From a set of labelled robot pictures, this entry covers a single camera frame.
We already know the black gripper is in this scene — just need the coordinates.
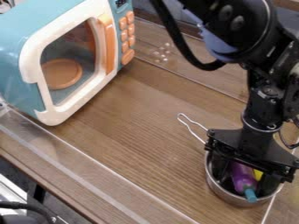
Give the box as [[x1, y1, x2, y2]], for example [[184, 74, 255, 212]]
[[204, 114, 299, 197]]

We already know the purple toy eggplant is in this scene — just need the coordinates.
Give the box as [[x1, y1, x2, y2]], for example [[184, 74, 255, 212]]
[[230, 162, 258, 203]]

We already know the silver pot with wire handle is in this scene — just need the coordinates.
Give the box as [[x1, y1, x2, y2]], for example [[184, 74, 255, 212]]
[[178, 113, 283, 207]]

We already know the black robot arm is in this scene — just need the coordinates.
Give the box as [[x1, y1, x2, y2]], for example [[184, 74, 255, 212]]
[[150, 0, 299, 197]]

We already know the yellow toy corn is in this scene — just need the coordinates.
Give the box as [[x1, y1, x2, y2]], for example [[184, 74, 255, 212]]
[[254, 169, 263, 181]]

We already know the orange microwave turntable plate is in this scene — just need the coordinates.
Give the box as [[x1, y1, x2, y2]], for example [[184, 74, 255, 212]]
[[42, 59, 83, 90]]

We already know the blue toy microwave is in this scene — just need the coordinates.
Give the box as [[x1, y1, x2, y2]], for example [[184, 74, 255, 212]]
[[0, 0, 136, 126]]

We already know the black cable bottom left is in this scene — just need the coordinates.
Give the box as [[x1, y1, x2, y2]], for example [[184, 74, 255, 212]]
[[0, 200, 58, 224]]

